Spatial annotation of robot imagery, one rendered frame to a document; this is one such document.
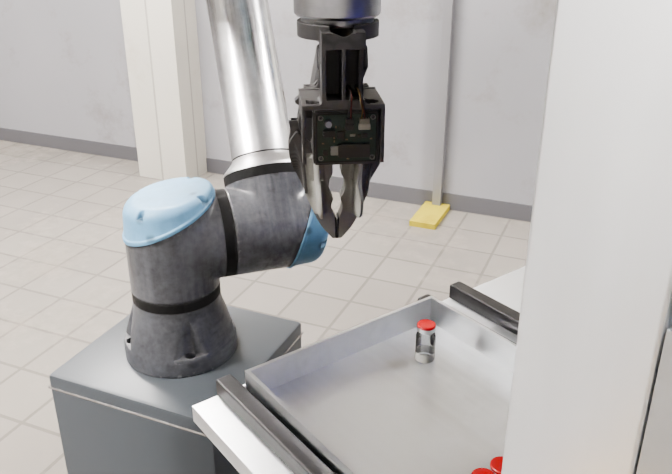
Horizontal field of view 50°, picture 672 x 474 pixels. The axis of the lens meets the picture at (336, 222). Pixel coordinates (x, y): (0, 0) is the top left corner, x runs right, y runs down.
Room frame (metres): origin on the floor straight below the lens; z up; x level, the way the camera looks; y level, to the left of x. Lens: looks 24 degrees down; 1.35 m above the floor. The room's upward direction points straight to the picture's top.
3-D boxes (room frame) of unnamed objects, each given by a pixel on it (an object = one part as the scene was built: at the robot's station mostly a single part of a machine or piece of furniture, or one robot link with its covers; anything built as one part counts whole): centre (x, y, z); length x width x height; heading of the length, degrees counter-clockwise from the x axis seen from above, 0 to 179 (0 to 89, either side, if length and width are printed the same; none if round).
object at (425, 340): (0.69, -0.10, 0.90); 0.02 x 0.02 x 0.04
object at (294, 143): (0.66, 0.02, 1.14); 0.05 x 0.02 x 0.09; 95
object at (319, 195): (0.64, 0.01, 1.09); 0.06 x 0.03 x 0.09; 5
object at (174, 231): (0.86, 0.21, 0.96); 0.13 x 0.12 x 0.14; 109
